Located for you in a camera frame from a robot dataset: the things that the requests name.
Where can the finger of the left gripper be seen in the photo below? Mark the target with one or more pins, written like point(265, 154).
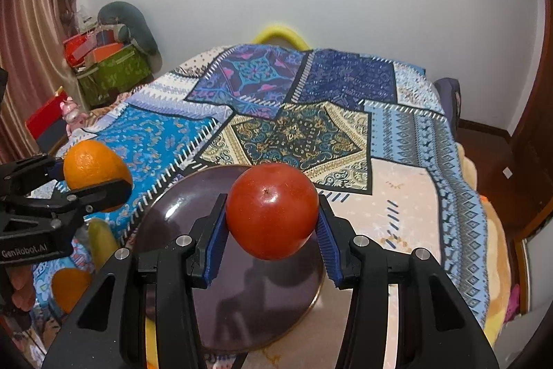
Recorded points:
point(21, 177)
point(92, 199)

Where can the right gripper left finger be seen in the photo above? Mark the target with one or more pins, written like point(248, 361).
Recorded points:
point(106, 328)

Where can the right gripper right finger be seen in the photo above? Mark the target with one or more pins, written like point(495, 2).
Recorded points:
point(436, 327)

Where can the large orange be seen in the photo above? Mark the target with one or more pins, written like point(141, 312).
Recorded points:
point(68, 286)
point(91, 162)

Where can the red tomato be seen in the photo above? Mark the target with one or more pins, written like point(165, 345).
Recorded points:
point(272, 210)

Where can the pink piggy toy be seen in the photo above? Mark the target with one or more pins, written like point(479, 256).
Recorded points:
point(73, 115)

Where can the purple round plate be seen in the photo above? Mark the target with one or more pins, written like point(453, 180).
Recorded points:
point(252, 302)

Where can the green storage box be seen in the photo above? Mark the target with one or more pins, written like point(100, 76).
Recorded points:
point(102, 82)

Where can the grey plush toy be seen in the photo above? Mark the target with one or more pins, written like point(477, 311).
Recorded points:
point(137, 30)

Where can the blue patchwork bedspread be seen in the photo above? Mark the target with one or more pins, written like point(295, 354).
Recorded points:
point(369, 133)

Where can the striped red curtain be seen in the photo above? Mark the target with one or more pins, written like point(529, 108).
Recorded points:
point(32, 53)

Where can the dark purple chair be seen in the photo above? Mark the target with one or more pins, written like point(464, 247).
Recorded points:
point(451, 102)

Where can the yellow curved cushion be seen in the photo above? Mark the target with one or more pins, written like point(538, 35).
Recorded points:
point(281, 32)

